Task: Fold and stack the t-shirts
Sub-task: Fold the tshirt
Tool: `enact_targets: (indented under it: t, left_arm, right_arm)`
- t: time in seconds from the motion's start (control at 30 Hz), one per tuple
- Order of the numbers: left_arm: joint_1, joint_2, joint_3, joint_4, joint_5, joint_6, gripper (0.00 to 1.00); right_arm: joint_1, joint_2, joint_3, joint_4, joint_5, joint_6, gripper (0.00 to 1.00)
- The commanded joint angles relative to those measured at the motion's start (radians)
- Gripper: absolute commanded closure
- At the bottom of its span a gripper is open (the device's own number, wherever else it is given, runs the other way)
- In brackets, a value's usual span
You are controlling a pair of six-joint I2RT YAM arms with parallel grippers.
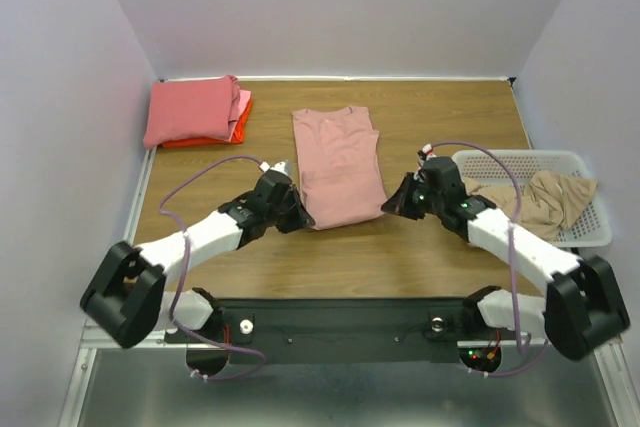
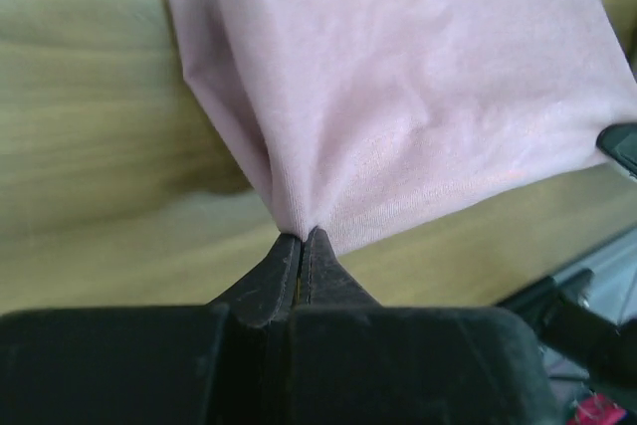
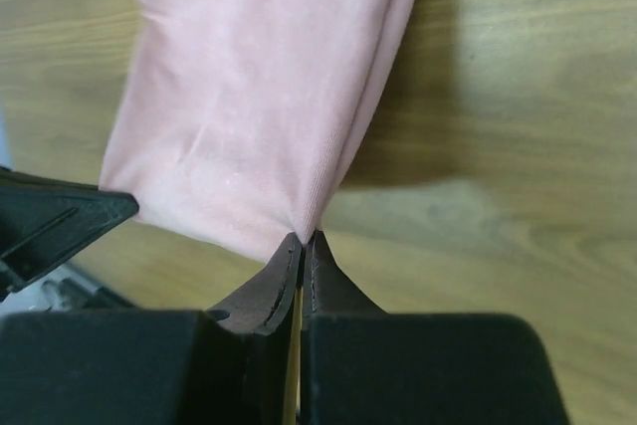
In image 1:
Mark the dusty pink printed t-shirt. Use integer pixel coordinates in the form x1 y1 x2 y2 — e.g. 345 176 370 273
292 106 387 230

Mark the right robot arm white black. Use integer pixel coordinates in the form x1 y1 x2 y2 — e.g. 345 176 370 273
381 157 630 361

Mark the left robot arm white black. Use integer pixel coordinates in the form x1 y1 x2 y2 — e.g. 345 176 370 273
79 161 313 348

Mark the white plastic laundry basket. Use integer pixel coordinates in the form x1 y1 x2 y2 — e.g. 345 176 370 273
453 150 612 248

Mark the folded orange red t-shirt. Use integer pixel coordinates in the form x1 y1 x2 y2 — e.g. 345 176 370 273
161 98 253 148

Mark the beige crumpled t-shirt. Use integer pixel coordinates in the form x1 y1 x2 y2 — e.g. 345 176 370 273
463 171 598 241

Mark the folded light pink t-shirt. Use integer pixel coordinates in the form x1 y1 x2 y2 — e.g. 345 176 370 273
228 90 251 143

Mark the folded coral pink t-shirt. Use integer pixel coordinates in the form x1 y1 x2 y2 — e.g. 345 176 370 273
143 75 240 150

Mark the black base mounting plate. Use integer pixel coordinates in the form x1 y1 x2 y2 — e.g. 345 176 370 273
164 297 521 366

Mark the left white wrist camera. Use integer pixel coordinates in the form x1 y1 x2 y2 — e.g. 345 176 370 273
259 160 293 178

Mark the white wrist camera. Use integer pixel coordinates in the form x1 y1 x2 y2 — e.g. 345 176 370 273
417 143 437 168
259 160 293 178

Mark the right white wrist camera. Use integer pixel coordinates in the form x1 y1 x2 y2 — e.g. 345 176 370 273
417 143 437 168

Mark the aluminium frame rail left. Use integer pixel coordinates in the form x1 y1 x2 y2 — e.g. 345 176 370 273
116 148 156 244

